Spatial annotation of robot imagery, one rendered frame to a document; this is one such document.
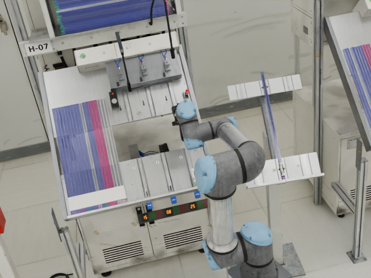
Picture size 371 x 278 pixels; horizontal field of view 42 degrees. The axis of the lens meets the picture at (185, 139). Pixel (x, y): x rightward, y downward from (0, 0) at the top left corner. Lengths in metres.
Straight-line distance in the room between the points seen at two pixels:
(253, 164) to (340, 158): 1.33
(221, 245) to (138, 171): 0.62
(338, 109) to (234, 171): 1.55
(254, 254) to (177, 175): 0.57
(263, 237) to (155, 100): 0.87
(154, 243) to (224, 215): 1.15
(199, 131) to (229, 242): 0.44
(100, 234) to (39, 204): 1.06
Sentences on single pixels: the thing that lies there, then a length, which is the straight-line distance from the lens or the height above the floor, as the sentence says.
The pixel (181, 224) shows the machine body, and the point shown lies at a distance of 2.73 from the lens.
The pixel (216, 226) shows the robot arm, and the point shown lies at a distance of 1.73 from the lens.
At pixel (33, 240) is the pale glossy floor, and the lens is 3.38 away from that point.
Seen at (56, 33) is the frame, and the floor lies 1.39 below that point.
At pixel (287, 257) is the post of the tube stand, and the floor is 0.01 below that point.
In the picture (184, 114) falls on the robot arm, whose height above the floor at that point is 1.16.
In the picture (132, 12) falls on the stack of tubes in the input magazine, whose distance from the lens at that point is 2.31.
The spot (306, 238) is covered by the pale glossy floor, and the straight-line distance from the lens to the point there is 3.00.
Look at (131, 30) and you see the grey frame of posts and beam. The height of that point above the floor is 1.34.
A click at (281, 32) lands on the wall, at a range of 4.23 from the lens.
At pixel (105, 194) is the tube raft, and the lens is 2.22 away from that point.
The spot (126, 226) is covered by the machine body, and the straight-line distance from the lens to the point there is 2.68.
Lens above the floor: 2.03
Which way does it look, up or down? 30 degrees down
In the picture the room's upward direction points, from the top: 9 degrees counter-clockwise
